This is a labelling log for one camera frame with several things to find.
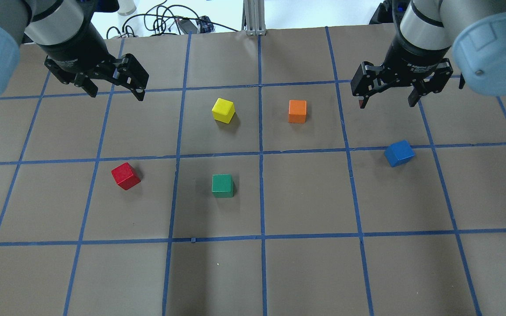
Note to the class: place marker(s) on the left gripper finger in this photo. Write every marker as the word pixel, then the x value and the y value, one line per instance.
pixel 84 82
pixel 130 74

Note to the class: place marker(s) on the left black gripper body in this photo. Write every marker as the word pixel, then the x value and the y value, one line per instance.
pixel 78 49

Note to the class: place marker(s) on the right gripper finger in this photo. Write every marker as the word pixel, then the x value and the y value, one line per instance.
pixel 366 82
pixel 422 87

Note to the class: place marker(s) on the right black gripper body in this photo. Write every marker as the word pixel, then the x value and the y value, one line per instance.
pixel 412 57

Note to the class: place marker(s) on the red wooden block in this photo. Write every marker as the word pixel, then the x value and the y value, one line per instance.
pixel 125 176

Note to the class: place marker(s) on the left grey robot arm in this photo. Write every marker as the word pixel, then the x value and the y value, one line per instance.
pixel 45 23

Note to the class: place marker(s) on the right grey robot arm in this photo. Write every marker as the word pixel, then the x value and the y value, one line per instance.
pixel 432 37

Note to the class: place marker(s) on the blue wooden block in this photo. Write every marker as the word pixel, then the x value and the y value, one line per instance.
pixel 399 153

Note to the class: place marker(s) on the orange wooden block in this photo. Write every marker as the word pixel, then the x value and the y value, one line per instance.
pixel 297 111

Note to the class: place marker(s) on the yellow wooden block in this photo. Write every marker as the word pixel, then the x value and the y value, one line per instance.
pixel 223 110

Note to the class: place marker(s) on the green wooden block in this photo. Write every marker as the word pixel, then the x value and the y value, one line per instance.
pixel 222 186

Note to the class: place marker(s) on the black power adapter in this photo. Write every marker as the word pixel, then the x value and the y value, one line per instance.
pixel 187 26

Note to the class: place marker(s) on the aluminium frame post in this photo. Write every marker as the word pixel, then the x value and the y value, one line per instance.
pixel 253 17

